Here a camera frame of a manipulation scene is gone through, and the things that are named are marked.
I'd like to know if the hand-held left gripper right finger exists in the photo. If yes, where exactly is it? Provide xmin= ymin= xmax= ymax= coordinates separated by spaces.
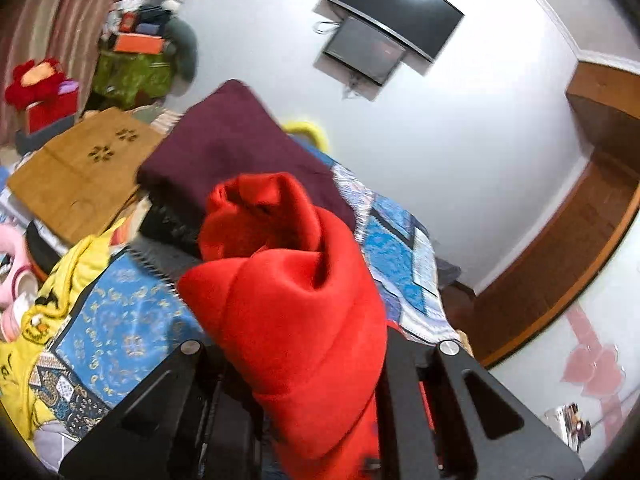
xmin=375 ymin=332 xmax=586 ymax=480

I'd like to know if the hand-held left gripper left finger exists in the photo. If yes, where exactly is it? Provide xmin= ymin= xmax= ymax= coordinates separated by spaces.
xmin=59 ymin=340 xmax=264 ymax=480

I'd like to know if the red garment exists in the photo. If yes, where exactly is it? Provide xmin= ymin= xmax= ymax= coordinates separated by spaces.
xmin=177 ymin=172 xmax=436 ymax=480

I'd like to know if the blue patchwork quilt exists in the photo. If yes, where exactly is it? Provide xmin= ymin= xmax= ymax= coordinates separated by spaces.
xmin=30 ymin=155 xmax=461 ymax=441

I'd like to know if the black cloth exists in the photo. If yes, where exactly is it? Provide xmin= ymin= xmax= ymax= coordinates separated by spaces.
xmin=132 ymin=195 xmax=211 ymax=281

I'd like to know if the yellow garment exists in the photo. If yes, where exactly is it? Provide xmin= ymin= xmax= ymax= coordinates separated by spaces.
xmin=0 ymin=217 xmax=128 ymax=451

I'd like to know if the pink plush toy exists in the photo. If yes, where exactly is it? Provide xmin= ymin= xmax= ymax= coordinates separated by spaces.
xmin=0 ymin=225 xmax=38 ymax=311

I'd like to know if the maroon folded cloth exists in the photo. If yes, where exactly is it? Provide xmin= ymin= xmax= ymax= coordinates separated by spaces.
xmin=137 ymin=80 xmax=356 ymax=231

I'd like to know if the wooden lap board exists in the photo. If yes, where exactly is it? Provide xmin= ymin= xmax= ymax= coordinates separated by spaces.
xmin=7 ymin=107 xmax=163 ymax=238

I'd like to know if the yellow hoop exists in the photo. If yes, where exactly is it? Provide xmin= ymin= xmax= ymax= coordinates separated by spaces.
xmin=282 ymin=118 xmax=328 ymax=151

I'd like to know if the brown wooden door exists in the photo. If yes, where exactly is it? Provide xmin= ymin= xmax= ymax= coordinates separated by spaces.
xmin=470 ymin=60 xmax=640 ymax=368

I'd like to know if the red box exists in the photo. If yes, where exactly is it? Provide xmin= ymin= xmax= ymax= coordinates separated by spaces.
xmin=25 ymin=92 xmax=78 ymax=133

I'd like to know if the green table cloth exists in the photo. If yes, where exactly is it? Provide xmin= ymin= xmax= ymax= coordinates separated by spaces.
xmin=92 ymin=50 xmax=176 ymax=98

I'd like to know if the grey-green cushion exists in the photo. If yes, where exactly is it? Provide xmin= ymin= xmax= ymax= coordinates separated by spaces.
xmin=165 ymin=17 xmax=201 ymax=81

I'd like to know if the red plush flower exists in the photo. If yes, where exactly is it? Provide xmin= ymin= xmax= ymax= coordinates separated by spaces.
xmin=5 ymin=58 xmax=68 ymax=111

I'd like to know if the orange box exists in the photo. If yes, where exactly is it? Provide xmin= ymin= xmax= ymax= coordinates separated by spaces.
xmin=114 ymin=34 xmax=166 ymax=56

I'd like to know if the striped curtain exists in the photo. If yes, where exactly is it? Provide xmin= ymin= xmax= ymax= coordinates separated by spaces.
xmin=0 ymin=0 xmax=146 ymax=136

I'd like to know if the pink wall decal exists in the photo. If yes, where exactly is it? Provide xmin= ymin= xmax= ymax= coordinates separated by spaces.
xmin=562 ymin=305 xmax=631 ymax=411

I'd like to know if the small wall monitor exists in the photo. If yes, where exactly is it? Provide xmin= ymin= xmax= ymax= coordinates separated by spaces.
xmin=322 ymin=15 xmax=407 ymax=86

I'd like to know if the black wall television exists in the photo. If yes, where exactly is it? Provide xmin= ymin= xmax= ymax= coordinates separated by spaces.
xmin=325 ymin=0 xmax=465 ymax=63

